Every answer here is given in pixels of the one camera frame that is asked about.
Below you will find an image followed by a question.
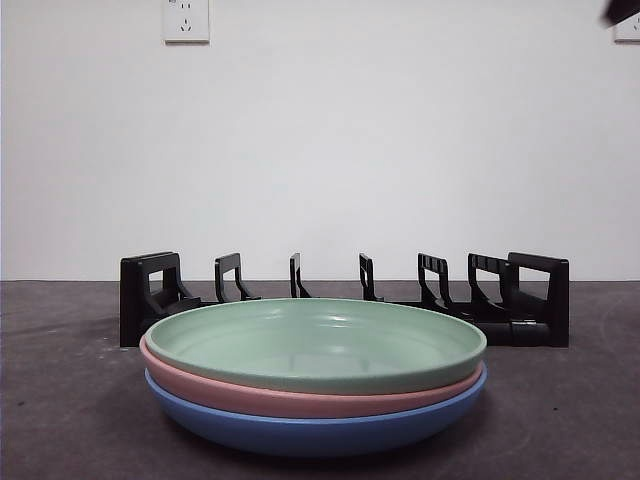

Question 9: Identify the pink plate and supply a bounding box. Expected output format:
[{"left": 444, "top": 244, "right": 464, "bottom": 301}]
[{"left": 139, "top": 334, "right": 489, "bottom": 419}]

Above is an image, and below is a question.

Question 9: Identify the black plate rack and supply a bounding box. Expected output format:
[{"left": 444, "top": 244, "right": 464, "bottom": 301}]
[{"left": 118, "top": 251, "right": 570, "bottom": 349}]

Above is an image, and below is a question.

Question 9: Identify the white wall socket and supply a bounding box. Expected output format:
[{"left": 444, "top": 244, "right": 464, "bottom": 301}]
[
  {"left": 613, "top": 13, "right": 640, "bottom": 44},
  {"left": 162, "top": 0, "right": 211, "bottom": 45}
]

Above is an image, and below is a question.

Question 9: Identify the green plate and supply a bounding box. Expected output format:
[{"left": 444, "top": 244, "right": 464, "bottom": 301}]
[{"left": 148, "top": 298, "right": 488, "bottom": 395}]

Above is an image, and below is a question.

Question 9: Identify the blue plate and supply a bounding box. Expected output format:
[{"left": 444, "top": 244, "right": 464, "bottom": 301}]
[{"left": 143, "top": 367, "right": 489, "bottom": 457}]

